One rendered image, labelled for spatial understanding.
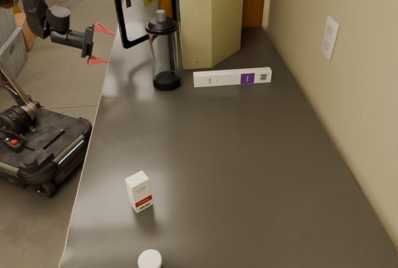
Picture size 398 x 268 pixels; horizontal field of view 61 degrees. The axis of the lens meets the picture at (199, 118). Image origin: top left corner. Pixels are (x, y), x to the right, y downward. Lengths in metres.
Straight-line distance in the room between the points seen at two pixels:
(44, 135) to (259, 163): 1.61
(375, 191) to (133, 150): 0.64
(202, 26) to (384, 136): 0.71
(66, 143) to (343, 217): 1.70
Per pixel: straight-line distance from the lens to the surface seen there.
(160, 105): 1.13
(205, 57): 1.30
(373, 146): 0.92
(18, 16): 4.22
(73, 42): 1.24
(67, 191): 2.24
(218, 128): 1.03
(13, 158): 2.24
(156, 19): 1.14
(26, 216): 2.22
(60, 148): 2.17
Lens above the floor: 1.60
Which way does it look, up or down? 38 degrees down
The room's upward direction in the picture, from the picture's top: 2 degrees counter-clockwise
